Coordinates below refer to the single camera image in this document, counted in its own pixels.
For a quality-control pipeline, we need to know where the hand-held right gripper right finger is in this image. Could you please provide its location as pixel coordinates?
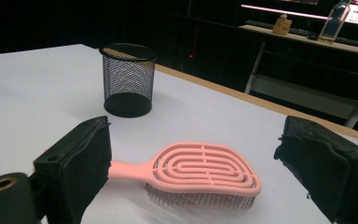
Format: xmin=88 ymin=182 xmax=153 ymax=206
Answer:
xmin=273 ymin=115 xmax=358 ymax=224

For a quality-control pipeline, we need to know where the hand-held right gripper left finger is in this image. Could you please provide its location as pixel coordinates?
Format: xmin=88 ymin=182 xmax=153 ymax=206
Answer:
xmin=33 ymin=116 xmax=113 ymax=224

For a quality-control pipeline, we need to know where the black mesh pen holder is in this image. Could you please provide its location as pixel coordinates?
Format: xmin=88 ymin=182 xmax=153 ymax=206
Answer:
xmin=99 ymin=42 xmax=159 ymax=119

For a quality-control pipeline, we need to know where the pink hairbrush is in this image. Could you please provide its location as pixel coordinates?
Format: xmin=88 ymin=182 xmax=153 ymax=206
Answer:
xmin=106 ymin=142 xmax=263 ymax=210

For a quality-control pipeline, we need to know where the grey metal stand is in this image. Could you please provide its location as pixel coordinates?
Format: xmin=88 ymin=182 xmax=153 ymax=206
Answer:
xmin=238 ymin=23 xmax=358 ymax=129

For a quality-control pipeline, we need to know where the clear glass bottle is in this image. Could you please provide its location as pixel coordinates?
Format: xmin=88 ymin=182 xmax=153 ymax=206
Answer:
xmin=317 ymin=0 xmax=351 ymax=45

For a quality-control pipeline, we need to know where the yellow bottle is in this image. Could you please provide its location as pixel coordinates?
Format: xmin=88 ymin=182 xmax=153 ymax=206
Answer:
xmin=271 ymin=13 xmax=294 ymax=35

